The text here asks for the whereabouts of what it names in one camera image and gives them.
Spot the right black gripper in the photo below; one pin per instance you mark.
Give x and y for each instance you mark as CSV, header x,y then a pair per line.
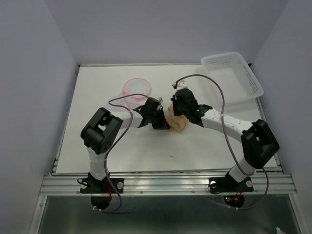
x,y
174,101

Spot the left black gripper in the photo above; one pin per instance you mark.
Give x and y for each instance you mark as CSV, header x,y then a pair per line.
x,y
163,124

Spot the beige bra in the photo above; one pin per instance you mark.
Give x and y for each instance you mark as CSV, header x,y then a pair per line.
x,y
176,123

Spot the white mesh laundry bag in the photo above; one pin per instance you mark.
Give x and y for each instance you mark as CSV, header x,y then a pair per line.
x,y
133,94

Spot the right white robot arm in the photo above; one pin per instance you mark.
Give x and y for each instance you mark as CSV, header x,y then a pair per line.
x,y
258,142

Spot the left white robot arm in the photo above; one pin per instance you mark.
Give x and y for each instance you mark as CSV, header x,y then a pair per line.
x,y
99,134

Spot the white plastic basket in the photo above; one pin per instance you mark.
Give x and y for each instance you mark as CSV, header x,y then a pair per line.
x,y
234,76

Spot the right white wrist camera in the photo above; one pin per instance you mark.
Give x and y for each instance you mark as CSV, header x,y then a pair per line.
x,y
179,84

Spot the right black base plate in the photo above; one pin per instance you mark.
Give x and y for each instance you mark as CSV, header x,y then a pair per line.
x,y
229,185

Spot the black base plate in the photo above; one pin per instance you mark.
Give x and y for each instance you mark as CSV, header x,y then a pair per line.
x,y
229,185
89,185

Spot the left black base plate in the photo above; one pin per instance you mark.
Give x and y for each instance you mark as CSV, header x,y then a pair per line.
x,y
89,185

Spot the aluminium mounting rail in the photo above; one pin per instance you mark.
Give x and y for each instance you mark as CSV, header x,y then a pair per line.
x,y
185,183

